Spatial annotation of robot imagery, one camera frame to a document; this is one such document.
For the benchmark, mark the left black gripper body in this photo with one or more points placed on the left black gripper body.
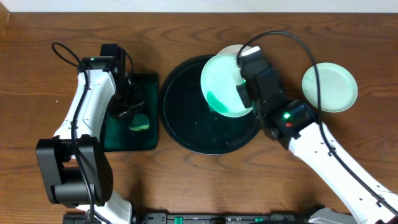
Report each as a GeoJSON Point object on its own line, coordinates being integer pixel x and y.
{"type": "Point", "coordinates": [131, 106]}

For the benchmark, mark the black round tray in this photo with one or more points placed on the black round tray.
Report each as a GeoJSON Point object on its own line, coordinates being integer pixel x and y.
{"type": "Point", "coordinates": [188, 119]}

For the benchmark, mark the black rectangular water tray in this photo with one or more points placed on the black rectangular water tray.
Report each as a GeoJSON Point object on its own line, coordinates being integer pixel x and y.
{"type": "Point", "coordinates": [115, 133]}

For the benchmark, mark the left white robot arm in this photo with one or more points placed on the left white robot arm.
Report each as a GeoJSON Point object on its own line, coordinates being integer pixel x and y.
{"type": "Point", "coordinates": [73, 165]}

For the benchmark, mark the mint green plate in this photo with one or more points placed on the mint green plate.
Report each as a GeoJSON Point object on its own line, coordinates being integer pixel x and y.
{"type": "Point", "coordinates": [219, 79]}
{"type": "Point", "coordinates": [338, 87]}

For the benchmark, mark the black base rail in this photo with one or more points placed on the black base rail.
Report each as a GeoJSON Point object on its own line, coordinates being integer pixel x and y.
{"type": "Point", "coordinates": [163, 218]}

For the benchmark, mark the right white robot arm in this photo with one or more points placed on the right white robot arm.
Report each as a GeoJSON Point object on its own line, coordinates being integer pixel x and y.
{"type": "Point", "coordinates": [302, 132]}

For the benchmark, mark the green sponge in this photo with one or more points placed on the green sponge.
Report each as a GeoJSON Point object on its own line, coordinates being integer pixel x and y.
{"type": "Point", "coordinates": [140, 122]}

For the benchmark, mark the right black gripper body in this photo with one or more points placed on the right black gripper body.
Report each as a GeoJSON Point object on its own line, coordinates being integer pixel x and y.
{"type": "Point", "coordinates": [255, 102]}

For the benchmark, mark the pink white plate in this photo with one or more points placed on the pink white plate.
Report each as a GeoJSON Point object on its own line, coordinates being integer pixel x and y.
{"type": "Point", "coordinates": [229, 51]}

